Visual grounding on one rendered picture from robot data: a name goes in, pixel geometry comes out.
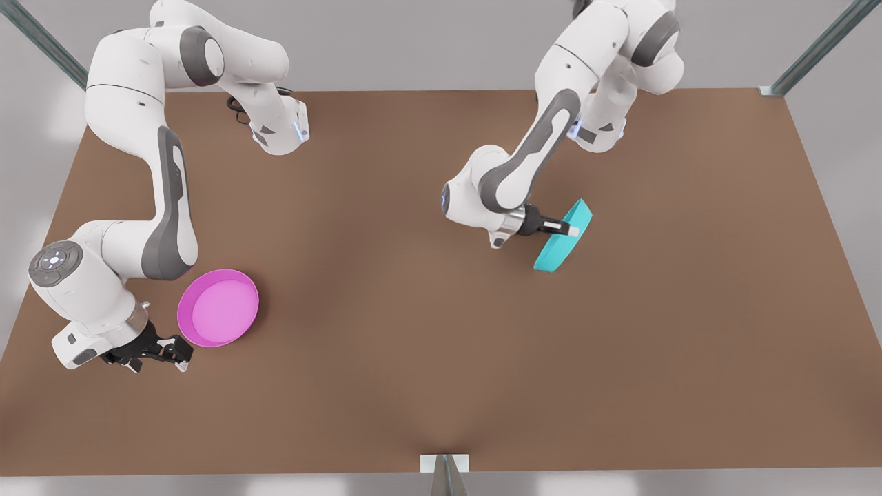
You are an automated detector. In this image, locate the blue plate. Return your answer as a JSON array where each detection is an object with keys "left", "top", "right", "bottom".
[{"left": 533, "top": 198, "right": 593, "bottom": 274}]

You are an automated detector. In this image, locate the pink plate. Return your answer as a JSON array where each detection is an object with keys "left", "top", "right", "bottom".
[{"left": 176, "top": 269, "right": 260, "bottom": 348}]

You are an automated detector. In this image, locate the silver frame post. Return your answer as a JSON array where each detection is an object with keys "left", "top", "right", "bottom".
[
  {"left": 759, "top": 0, "right": 882, "bottom": 97},
  {"left": 0, "top": 0, "right": 89, "bottom": 92},
  {"left": 420, "top": 454, "right": 470, "bottom": 496}
]

